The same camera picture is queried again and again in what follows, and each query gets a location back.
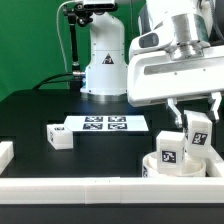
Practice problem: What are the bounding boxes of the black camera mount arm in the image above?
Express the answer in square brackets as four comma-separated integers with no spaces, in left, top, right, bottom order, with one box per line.
[63,3,93,91]

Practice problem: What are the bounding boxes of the camera on mount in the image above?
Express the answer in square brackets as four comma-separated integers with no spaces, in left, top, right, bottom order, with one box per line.
[83,0,116,10]

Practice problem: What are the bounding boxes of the white marker base plate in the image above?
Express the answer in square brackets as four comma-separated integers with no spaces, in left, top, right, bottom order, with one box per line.
[64,115,148,132]

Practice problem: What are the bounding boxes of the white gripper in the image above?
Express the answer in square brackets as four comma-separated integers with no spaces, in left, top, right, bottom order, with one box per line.
[127,23,224,128]

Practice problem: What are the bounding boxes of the white U-shaped fence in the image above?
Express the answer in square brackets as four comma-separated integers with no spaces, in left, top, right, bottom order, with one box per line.
[0,141,224,204]

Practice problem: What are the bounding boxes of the white round stool seat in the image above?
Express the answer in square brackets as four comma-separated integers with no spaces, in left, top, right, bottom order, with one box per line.
[142,152,206,178]

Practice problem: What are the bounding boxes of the black cables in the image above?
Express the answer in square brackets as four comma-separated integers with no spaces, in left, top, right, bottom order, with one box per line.
[32,72,78,90]

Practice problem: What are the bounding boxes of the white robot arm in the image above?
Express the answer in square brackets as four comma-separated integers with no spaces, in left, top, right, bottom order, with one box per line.
[83,0,224,125]

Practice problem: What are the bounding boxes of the white cable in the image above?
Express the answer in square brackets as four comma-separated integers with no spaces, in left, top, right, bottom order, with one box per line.
[55,0,78,73]

